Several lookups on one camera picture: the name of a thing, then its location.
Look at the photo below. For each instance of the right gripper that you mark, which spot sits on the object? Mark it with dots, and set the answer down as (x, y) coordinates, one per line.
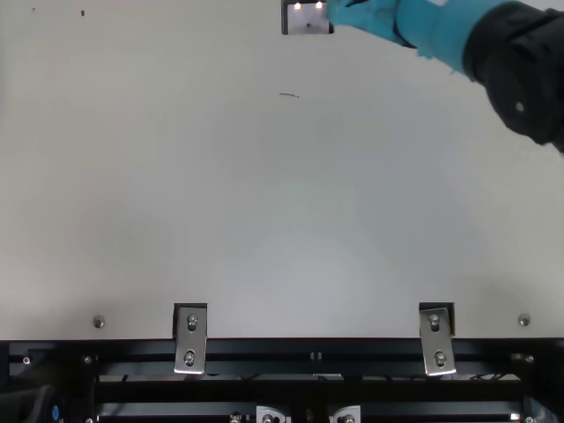
(423, 26)

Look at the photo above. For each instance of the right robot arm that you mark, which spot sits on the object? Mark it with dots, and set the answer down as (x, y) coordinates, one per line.
(520, 66)

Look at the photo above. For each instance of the small square scanner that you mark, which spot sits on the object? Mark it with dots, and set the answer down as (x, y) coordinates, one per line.
(304, 22)

